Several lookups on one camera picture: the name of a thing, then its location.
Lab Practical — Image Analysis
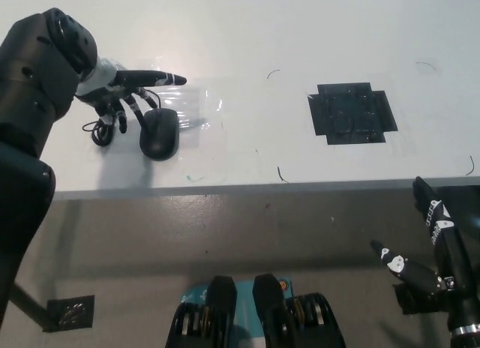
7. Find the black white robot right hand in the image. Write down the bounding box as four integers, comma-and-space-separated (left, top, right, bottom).
370, 176, 480, 335

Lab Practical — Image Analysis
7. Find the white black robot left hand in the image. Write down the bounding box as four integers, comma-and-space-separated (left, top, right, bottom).
74, 57, 188, 134

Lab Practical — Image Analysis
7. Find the black computer mouse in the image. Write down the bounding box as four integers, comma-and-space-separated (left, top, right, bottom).
139, 108, 180, 162

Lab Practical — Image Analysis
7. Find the clear plastic sheet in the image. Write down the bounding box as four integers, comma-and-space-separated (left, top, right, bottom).
93, 74, 228, 156

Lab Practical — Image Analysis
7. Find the black tape patch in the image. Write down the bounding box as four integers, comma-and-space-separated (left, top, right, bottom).
307, 82, 399, 146

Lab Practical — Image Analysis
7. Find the dark metal table leg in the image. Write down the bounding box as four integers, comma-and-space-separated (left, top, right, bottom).
9, 283, 57, 331

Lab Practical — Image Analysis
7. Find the black mouse cable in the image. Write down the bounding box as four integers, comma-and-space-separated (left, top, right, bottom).
82, 89, 163, 148

